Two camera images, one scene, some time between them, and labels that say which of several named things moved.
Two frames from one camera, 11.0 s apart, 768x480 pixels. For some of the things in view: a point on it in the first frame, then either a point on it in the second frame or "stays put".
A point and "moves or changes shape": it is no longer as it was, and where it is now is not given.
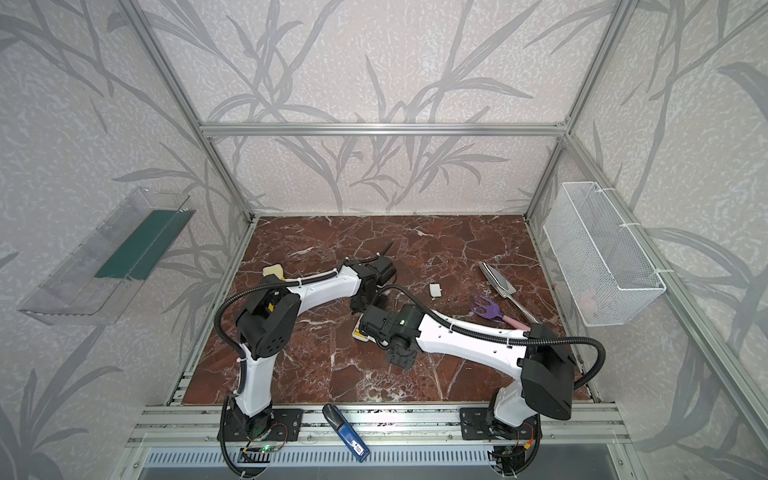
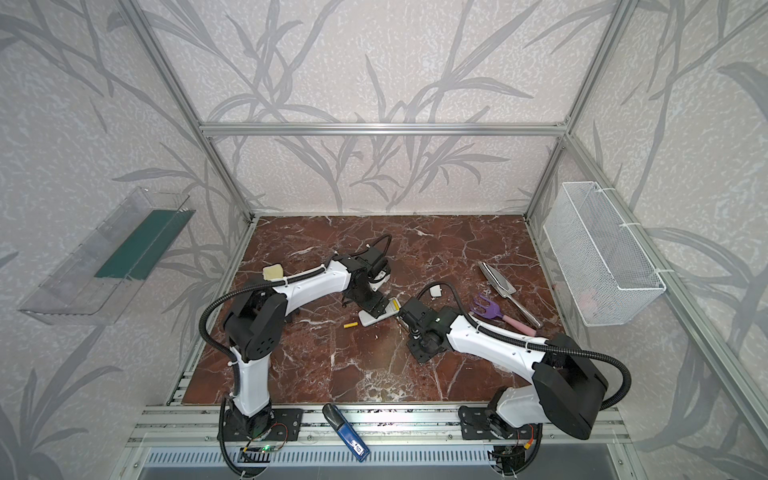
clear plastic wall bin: x=100 y=273 stays put
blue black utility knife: x=347 y=432 stays put
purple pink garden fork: x=490 y=310 stays put
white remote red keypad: x=358 y=335 moves or changes shape
